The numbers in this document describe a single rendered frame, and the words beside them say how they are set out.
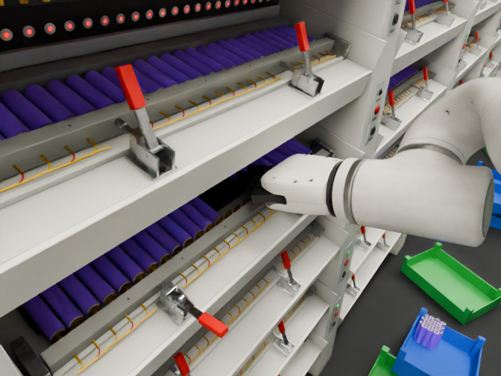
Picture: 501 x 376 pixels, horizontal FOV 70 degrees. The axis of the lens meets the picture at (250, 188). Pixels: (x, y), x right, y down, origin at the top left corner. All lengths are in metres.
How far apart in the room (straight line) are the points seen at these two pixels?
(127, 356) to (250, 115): 0.30
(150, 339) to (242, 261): 0.16
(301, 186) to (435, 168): 0.15
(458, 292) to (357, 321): 0.45
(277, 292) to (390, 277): 0.95
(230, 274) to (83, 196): 0.25
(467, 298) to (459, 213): 1.28
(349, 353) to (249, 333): 0.72
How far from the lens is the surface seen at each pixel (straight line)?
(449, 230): 0.41
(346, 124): 0.72
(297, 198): 0.47
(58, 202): 0.31
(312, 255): 0.82
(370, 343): 1.41
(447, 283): 1.70
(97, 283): 0.47
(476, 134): 0.46
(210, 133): 0.39
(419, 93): 1.21
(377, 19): 0.66
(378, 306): 1.51
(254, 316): 0.70
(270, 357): 0.89
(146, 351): 0.45
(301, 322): 0.95
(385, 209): 0.42
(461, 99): 0.43
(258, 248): 0.54
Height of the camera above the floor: 1.12
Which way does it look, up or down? 33 degrees down
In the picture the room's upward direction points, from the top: straight up
